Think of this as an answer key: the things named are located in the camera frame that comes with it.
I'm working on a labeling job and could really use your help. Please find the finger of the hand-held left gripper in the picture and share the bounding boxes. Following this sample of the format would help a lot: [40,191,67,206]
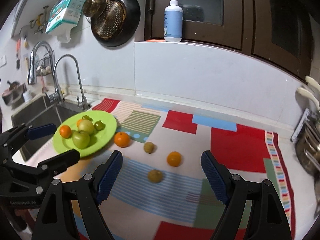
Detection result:
[6,149,81,180]
[0,123,57,157]

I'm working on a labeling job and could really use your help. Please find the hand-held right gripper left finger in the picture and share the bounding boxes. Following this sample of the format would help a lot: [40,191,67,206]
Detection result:
[31,150,123,240]

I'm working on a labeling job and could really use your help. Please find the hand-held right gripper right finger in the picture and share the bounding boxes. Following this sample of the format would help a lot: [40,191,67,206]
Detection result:
[201,150,293,240]

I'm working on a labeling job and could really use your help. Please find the large orange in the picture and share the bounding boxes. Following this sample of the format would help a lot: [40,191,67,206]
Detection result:
[59,125,72,138]

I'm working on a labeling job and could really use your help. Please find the orange with stem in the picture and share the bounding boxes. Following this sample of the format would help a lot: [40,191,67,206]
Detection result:
[114,131,131,148]

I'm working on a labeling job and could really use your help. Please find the pale green apple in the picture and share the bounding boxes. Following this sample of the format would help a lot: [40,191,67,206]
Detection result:
[78,120,95,134]

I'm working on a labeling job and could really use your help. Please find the green plate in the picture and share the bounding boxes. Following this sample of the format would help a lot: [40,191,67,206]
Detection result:
[53,110,118,158]

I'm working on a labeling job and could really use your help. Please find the steel kitchen sink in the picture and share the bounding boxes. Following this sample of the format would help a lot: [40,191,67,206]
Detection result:
[11,94,84,162]

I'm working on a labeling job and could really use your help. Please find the colourful patchwork mat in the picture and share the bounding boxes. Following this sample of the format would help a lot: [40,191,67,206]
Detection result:
[25,98,297,240]

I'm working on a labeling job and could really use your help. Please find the dark pot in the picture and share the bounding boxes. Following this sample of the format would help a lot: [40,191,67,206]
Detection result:
[2,81,26,105]

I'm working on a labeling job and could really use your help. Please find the thin gooseneck faucet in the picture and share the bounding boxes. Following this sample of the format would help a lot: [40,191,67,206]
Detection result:
[53,54,91,112]

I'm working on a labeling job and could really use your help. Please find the large chrome faucet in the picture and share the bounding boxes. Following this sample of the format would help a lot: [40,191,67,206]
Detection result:
[28,41,65,103]

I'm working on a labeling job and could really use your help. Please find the steel pot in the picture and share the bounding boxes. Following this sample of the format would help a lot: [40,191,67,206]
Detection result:
[294,124,320,177]

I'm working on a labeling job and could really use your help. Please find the white knife rack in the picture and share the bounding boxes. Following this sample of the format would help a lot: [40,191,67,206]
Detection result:
[291,107,311,141]

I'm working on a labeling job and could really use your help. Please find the teal tissue pack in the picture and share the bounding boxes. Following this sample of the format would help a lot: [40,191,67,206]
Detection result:
[45,0,89,43]

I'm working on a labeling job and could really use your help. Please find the black frying pan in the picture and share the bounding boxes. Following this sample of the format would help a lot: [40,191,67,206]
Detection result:
[90,0,141,48]

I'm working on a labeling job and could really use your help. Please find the small brass pan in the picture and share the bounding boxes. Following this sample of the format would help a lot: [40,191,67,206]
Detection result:
[82,0,108,18]

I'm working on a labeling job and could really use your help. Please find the white pump soap bottle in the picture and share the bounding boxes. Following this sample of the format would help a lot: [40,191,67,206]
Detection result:
[164,0,184,42]

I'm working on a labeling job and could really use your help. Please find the black wire basket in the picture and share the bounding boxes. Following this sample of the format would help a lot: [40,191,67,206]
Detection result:
[36,54,54,77]

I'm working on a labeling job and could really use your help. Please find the yellow wall hooks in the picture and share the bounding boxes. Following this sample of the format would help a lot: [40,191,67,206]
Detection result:
[29,5,49,34]

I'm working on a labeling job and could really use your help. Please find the white-handled knife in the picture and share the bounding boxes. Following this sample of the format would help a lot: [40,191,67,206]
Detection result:
[297,87,320,111]
[305,75,320,93]

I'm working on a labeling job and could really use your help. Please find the dark wooden window frame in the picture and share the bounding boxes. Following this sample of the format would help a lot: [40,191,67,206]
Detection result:
[145,0,314,81]

